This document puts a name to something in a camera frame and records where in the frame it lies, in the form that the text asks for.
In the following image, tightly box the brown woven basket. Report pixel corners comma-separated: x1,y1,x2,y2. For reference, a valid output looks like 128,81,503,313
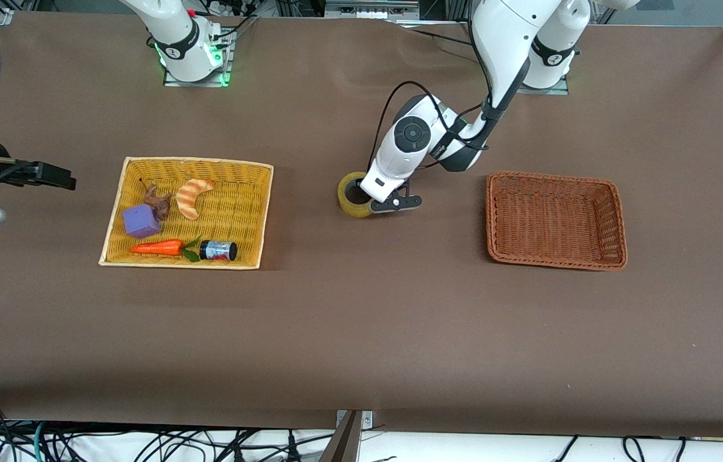
485,170,629,271

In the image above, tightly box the toy croissant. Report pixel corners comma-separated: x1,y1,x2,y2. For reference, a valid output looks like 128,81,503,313
175,178,216,221

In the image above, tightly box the grey metal equipment box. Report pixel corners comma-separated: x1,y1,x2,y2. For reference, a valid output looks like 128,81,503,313
325,0,420,20

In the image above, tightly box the brown toy lion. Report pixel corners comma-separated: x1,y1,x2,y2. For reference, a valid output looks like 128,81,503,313
139,178,174,222

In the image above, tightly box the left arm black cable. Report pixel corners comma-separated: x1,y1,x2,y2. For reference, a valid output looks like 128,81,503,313
369,80,489,171

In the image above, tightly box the diagonal metal strut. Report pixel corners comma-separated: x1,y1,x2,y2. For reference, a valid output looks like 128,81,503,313
319,411,363,462

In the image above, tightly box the purple cube block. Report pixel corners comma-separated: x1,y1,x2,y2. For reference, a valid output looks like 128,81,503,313
122,204,162,239

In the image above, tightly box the teal cable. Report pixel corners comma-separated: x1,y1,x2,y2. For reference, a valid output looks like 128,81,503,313
33,420,49,462

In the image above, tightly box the metal table edge bracket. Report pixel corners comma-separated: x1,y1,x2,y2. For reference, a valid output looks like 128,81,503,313
336,409,373,429

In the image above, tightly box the small printed can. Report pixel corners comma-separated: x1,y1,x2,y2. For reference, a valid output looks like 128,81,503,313
200,240,238,262

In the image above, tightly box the yellow woven basket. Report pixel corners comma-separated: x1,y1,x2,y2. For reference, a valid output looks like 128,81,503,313
99,157,274,270

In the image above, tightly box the orange toy carrot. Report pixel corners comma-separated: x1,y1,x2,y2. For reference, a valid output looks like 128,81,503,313
129,236,203,262

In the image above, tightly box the clear packing tape roll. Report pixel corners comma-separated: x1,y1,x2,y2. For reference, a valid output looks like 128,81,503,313
337,171,376,219

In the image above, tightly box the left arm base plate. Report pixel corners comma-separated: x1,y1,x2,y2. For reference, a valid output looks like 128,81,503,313
518,76,571,96

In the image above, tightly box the long black table cable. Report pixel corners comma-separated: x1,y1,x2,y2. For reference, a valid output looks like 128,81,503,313
407,27,484,47

